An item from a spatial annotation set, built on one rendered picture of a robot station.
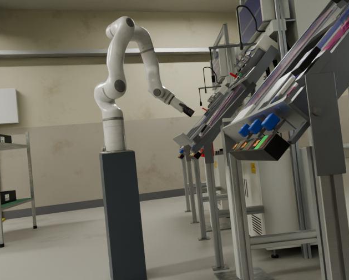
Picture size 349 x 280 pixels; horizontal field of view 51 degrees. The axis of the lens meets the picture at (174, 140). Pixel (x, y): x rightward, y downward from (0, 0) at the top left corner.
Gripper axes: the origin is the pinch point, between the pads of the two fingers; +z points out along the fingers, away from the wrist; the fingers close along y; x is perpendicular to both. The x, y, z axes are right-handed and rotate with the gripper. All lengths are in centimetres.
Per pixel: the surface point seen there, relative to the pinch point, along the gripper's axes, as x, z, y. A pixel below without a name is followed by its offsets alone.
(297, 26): 75, 23, 22
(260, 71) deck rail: 40.2, 19.2, 21.6
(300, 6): 86, 17, 22
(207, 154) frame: -18.1, 20.4, 25.0
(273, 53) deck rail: 53, 19, 22
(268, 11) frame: 72, 3, 24
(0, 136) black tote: -107, -149, -151
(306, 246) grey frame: -29, 97, 23
